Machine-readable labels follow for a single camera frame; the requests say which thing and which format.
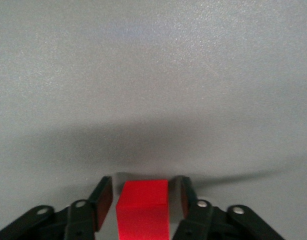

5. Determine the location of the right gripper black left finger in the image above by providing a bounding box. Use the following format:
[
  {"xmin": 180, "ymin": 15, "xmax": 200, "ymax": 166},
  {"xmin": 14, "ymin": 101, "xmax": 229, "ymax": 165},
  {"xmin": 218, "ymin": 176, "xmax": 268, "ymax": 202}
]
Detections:
[{"xmin": 0, "ymin": 175, "xmax": 113, "ymax": 240}]

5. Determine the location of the red cube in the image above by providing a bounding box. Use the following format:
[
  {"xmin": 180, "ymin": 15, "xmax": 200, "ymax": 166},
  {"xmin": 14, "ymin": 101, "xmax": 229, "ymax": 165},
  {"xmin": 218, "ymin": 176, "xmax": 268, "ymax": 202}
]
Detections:
[{"xmin": 115, "ymin": 179, "xmax": 171, "ymax": 240}]

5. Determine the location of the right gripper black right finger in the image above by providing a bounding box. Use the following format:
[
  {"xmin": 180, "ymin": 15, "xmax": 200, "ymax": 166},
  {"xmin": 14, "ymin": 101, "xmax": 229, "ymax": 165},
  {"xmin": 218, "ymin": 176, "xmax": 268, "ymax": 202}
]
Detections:
[{"xmin": 171, "ymin": 175, "xmax": 287, "ymax": 240}]

